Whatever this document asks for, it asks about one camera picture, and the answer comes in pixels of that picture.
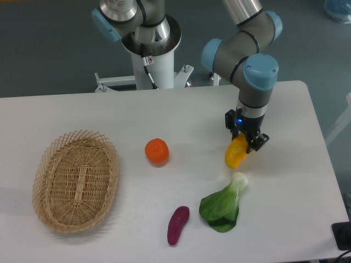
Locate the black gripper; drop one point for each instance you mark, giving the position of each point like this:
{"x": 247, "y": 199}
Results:
{"x": 251, "y": 127}

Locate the yellow mango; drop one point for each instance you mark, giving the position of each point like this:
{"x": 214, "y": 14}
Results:
{"x": 236, "y": 151}

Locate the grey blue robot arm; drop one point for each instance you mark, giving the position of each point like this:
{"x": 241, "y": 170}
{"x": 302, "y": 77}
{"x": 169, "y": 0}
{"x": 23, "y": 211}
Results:
{"x": 239, "y": 60}

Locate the green bok choy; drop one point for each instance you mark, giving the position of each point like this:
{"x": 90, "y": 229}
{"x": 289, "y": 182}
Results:
{"x": 221, "y": 209}

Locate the orange tangerine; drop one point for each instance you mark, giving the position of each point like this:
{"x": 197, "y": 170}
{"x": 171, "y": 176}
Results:
{"x": 157, "y": 151}

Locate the purple sweet potato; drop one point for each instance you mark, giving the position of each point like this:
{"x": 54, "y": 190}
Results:
{"x": 176, "y": 224}

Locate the black device at edge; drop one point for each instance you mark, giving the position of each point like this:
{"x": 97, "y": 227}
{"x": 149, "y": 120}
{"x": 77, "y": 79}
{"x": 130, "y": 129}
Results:
{"x": 341, "y": 232}

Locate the blue object in corner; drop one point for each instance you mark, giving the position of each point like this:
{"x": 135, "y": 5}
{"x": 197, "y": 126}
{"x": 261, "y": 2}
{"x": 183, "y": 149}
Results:
{"x": 339, "y": 10}

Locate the woven wicker basket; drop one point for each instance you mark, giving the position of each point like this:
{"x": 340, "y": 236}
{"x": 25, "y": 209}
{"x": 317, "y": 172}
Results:
{"x": 76, "y": 181}

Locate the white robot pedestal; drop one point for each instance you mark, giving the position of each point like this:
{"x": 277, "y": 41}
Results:
{"x": 152, "y": 54}

